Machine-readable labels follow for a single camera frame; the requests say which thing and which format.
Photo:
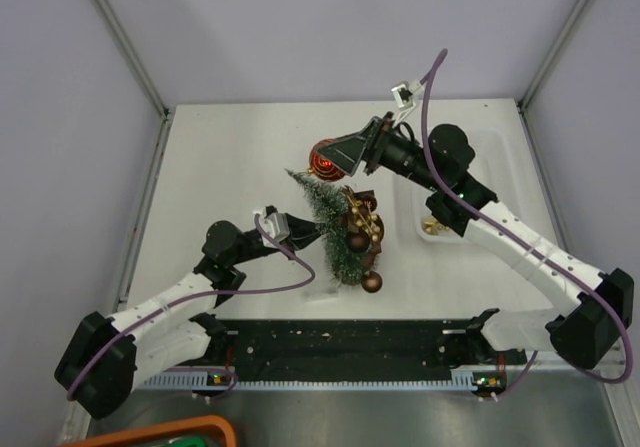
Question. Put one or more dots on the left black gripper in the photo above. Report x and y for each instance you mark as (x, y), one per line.
(302, 232)

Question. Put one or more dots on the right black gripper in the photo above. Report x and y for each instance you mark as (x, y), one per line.
(369, 146)

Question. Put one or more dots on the small green christmas tree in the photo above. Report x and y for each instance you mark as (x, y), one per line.
(327, 205)

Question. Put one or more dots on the red glitter bauble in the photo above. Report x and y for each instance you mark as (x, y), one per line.
(322, 168)

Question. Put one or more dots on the brown bauble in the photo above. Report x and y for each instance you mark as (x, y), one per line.
(357, 242)
(371, 282)

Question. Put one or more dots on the brown ribbon bow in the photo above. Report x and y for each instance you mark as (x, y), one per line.
(362, 216)

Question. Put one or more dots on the white plastic basket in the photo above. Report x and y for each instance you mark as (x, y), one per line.
(456, 207)

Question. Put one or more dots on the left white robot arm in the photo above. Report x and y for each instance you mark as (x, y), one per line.
(108, 357)

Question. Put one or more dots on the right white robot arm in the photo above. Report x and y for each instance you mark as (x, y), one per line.
(590, 310)

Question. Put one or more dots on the clear battery box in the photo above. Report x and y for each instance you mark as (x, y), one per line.
(320, 294)

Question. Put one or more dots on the orange bin rim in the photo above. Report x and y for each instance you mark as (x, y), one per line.
(216, 427)

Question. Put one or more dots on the green bin lid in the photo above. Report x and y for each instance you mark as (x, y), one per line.
(191, 440)

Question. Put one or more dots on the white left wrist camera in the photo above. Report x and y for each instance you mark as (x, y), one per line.
(273, 223)

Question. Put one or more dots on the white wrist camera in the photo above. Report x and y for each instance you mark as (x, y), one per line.
(273, 223)
(406, 96)

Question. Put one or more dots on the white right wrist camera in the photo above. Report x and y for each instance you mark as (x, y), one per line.
(406, 96)

